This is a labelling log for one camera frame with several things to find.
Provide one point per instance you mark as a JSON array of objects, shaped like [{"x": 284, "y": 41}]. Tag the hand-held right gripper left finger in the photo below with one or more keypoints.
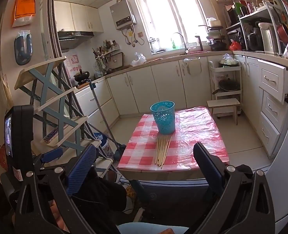
[{"x": 81, "y": 168}]

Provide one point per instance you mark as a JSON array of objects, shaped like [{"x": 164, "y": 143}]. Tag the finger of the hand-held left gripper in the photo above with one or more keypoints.
[{"x": 52, "y": 154}]

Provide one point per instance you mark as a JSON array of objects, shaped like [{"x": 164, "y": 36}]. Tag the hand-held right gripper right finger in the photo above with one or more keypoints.
[{"x": 207, "y": 165}]

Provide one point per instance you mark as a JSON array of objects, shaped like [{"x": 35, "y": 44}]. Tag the bundle of wooden chopsticks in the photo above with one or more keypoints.
[{"x": 162, "y": 151}]

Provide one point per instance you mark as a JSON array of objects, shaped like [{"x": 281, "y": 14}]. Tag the blue perforated plastic basket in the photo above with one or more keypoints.
[{"x": 163, "y": 119}]

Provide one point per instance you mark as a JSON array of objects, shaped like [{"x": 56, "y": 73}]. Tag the bucket with blue lid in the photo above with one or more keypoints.
[{"x": 102, "y": 143}]

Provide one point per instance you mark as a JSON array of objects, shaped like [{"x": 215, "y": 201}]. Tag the red gift bag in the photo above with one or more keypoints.
[{"x": 0, "y": 156}]

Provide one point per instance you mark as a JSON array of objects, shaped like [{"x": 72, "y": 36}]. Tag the red checkered tablecloth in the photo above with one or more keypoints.
[{"x": 197, "y": 131}]

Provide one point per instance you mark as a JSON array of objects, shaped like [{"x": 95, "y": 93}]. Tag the dark cloth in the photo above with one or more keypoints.
[
  {"x": 243, "y": 169},
  {"x": 105, "y": 199}
]

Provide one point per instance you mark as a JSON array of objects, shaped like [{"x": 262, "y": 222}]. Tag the small folding table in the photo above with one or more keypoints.
[{"x": 158, "y": 175}]

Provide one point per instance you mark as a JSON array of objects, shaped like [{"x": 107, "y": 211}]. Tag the blue and white folding rack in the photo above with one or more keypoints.
[{"x": 46, "y": 87}]

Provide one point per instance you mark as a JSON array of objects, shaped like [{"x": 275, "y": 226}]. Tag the small wooden step stool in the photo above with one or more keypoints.
[{"x": 223, "y": 102}]

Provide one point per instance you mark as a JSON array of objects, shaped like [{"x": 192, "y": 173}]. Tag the blue slippers in bag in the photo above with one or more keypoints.
[{"x": 21, "y": 50}]

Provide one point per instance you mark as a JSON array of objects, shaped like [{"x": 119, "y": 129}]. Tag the black wok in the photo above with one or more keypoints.
[{"x": 228, "y": 85}]

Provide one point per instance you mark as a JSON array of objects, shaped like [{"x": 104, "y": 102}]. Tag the white storage trolley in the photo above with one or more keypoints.
[{"x": 238, "y": 85}]

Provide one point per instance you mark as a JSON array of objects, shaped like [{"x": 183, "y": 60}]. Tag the person's light blue trousers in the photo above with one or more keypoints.
[{"x": 146, "y": 229}]

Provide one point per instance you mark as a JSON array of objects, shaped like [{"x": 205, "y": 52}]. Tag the white refrigerator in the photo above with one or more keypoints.
[{"x": 287, "y": 126}]

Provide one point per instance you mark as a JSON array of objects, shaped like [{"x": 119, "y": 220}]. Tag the white kitchen base cabinets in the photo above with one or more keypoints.
[{"x": 163, "y": 85}]

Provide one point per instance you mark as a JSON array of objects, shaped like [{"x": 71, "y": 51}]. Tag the white drawer cabinet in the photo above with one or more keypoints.
[{"x": 270, "y": 97}]

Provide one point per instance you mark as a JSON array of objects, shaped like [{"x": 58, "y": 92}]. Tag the plastic bag on cabinet door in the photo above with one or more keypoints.
[{"x": 192, "y": 65}]

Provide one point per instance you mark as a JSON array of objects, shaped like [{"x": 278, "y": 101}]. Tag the bagged vegetables in bowl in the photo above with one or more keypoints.
[{"x": 228, "y": 60}]

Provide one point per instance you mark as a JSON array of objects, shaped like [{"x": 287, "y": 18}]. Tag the black range hood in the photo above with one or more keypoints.
[{"x": 73, "y": 37}]

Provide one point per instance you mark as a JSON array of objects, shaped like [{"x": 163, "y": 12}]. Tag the hanging cutting board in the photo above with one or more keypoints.
[{"x": 116, "y": 61}]

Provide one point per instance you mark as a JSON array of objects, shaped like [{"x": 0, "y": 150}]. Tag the white plastic bag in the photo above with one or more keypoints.
[{"x": 137, "y": 60}]

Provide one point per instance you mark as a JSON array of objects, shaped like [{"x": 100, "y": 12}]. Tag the red plastic bag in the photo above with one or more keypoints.
[{"x": 236, "y": 46}]

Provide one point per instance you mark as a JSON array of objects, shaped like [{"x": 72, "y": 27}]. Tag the orange paper bag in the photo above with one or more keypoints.
[{"x": 24, "y": 7}]

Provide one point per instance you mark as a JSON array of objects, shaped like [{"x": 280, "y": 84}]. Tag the black faucet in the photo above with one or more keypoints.
[{"x": 199, "y": 41}]

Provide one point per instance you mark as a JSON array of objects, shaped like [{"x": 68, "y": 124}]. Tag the green bottle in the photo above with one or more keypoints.
[{"x": 173, "y": 45}]

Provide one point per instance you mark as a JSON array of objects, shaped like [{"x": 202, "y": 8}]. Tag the stack of pots and dishes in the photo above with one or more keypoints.
[{"x": 215, "y": 39}]

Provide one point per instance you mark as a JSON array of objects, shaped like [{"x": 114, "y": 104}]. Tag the cream upper kitchen cabinets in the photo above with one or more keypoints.
[{"x": 78, "y": 17}]

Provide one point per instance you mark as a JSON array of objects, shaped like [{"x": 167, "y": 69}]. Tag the chrome kitchen faucet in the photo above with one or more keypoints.
[{"x": 182, "y": 39}]

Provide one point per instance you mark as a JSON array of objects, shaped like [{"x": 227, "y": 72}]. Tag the black cooker pot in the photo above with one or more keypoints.
[{"x": 254, "y": 41}]

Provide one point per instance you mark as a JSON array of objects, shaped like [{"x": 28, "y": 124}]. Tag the white electric thermos pot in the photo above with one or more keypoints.
[{"x": 268, "y": 37}]

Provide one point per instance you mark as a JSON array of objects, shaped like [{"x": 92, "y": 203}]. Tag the red pan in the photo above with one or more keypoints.
[{"x": 283, "y": 34}]

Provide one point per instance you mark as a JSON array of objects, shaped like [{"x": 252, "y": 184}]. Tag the window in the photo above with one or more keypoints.
[{"x": 173, "y": 17}]

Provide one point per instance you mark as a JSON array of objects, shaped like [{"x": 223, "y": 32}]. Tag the white metal shelf rack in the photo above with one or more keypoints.
[{"x": 255, "y": 14}]

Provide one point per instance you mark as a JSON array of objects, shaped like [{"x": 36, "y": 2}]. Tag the wall utensil rack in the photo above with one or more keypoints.
[{"x": 105, "y": 51}]

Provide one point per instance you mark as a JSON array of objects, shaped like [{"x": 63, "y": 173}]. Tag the grey wall water heater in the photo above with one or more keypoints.
[{"x": 122, "y": 13}]

